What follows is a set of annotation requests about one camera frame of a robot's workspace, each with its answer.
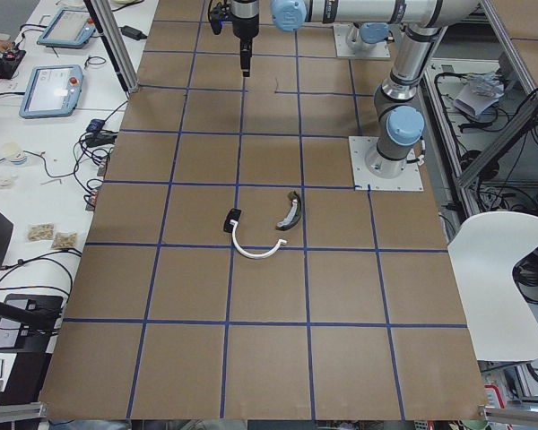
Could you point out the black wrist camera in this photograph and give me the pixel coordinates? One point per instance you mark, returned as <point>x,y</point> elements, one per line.
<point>217,14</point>

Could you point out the black power adapter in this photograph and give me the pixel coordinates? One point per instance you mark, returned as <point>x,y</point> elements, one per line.
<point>132,33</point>

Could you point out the far blue teach pendant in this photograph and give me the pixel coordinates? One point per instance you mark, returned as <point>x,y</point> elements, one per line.
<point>68,29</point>

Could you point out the near blue teach pendant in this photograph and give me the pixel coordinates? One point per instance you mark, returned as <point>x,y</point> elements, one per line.
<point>52,91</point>

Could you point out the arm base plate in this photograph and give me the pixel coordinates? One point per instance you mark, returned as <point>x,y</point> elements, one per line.
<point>340,31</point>
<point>373,173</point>

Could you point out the blue teach pendant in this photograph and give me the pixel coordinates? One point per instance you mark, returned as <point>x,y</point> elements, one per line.
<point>68,29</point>
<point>52,91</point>

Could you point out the white chair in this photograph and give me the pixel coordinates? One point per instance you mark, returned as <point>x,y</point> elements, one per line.
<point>483,253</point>

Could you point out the black rectangular plastic block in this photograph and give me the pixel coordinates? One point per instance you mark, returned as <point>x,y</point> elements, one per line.
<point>232,219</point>

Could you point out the aluminium frame post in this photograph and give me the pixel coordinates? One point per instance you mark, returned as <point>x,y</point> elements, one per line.
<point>111,37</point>

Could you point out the black monitor stand base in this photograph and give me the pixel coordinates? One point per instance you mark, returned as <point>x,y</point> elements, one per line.
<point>27,322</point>

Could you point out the white tape roll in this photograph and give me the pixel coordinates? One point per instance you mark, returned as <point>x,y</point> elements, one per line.
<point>14,154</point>

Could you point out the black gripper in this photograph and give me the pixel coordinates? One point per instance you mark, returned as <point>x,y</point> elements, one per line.
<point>243,24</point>

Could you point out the dark olive curved part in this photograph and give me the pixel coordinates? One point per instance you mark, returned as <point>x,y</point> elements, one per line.
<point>294,215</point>

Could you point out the bag of small parts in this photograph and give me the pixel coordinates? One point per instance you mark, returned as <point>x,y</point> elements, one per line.
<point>40,232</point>

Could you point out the white curved plastic bracket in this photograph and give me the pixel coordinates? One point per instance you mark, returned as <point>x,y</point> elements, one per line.
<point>256,252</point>

